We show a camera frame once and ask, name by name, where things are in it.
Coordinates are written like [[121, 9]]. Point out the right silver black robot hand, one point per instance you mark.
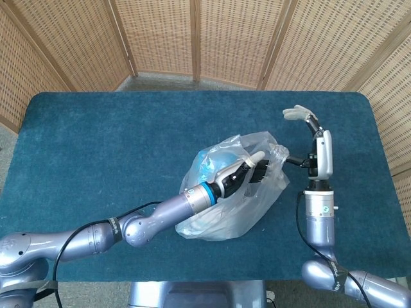
[[323, 154]]

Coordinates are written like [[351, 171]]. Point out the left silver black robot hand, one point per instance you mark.
[[231, 183]]

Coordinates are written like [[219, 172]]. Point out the clear plastic bag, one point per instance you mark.
[[231, 221]]

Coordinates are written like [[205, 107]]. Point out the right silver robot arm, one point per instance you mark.
[[319, 224]]

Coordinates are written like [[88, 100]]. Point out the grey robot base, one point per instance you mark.
[[196, 295]]

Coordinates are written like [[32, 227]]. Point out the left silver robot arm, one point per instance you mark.
[[167, 215]]

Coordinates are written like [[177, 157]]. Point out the blue cookie box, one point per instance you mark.
[[205, 167]]

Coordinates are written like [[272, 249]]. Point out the white wet wipes pack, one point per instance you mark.
[[221, 226]]

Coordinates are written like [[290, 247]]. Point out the white power socket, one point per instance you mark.
[[270, 296]]

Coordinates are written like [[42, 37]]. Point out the blue carpet table cover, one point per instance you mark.
[[96, 134]]

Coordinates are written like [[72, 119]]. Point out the woven bamboo folding screen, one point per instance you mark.
[[224, 38]]

